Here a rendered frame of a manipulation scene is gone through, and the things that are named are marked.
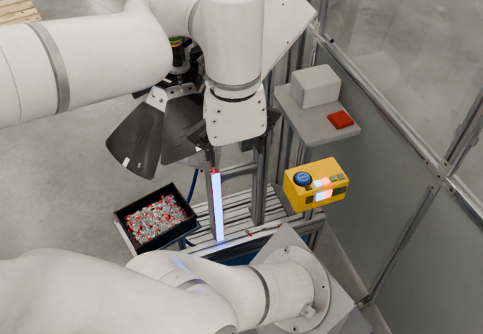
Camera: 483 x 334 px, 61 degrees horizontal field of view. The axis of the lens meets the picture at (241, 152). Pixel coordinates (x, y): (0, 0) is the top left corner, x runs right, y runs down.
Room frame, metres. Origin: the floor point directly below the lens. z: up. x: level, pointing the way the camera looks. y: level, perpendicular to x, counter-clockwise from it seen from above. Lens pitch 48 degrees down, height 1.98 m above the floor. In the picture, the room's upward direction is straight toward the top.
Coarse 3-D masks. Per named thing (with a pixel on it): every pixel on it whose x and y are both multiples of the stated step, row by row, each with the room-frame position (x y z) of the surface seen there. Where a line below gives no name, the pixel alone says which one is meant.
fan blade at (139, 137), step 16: (144, 112) 1.00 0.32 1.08; (160, 112) 0.99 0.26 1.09; (128, 128) 0.98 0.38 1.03; (144, 128) 0.96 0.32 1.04; (160, 128) 0.96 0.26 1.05; (112, 144) 0.96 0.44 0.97; (128, 144) 0.94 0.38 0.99; (144, 144) 0.93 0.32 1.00; (160, 144) 0.93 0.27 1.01; (144, 160) 0.89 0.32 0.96; (144, 176) 0.85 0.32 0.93
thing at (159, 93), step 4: (152, 88) 1.04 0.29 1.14; (156, 88) 1.04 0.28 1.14; (152, 92) 1.04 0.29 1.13; (156, 92) 1.04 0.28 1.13; (160, 92) 1.04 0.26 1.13; (164, 92) 1.04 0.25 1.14; (148, 96) 1.03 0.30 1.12; (156, 96) 1.03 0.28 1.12; (160, 96) 1.03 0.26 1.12; (164, 96) 1.03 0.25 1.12; (148, 100) 1.02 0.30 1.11; (152, 100) 1.02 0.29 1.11; (156, 100) 1.02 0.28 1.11; (164, 100) 1.02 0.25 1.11; (152, 104) 1.02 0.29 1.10; (156, 104) 1.01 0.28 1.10; (160, 104) 1.01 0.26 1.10; (164, 104) 1.01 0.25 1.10; (160, 108) 1.01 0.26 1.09; (164, 108) 1.00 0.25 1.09; (164, 112) 1.00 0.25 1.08
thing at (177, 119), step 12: (180, 96) 0.95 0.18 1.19; (192, 96) 0.95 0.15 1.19; (168, 108) 0.90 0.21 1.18; (180, 108) 0.89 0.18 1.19; (192, 108) 0.89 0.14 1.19; (168, 120) 0.86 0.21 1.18; (180, 120) 0.85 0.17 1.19; (192, 120) 0.84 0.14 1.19; (168, 132) 0.82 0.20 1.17; (180, 132) 0.80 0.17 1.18; (204, 132) 0.79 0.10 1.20; (168, 144) 0.77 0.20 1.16; (180, 144) 0.76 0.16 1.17; (192, 144) 0.76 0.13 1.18; (168, 156) 0.74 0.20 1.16; (180, 156) 0.73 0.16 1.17
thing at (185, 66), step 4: (184, 40) 0.99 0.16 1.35; (188, 40) 1.00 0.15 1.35; (184, 44) 0.99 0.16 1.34; (188, 44) 1.00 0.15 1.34; (184, 48) 0.99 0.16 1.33; (184, 52) 0.99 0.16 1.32; (188, 52) 1.00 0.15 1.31; (184, 56) 0.99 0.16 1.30; (188, 56) 1.00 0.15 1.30; (184, 60) 0.99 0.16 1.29; (188, 60) 1.00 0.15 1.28; (184, 64) 0.98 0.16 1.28; (188, 64) 0.98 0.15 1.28; (172, 68) 0.96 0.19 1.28; (176, 68) 0.96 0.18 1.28; (180, 68) 0.96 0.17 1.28; (184, 68) 0.96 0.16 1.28; (188, 68) 0.97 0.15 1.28; (172, 72) 0.95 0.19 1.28; (176, 72) 0.95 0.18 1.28; (180, 72) 0.95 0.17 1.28; (184, 72) 0.95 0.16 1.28
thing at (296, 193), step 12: (300, 168) 0.77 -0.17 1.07; (312, 168) 0.77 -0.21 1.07; (324, 168) 0.77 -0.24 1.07; (336, 168) 0.77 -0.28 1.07; (288, 180) 0.73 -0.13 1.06; (312, 180) 0.72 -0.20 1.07; (348, 180) 0.72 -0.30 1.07; (288, 192) 0.72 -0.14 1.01; (300, 192) 0.68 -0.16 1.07; (312, 192) 0.68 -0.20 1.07; (300, 204) 0.67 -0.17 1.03; (312, 204) 0.69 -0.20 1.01; (324, 204) 0.70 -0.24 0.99
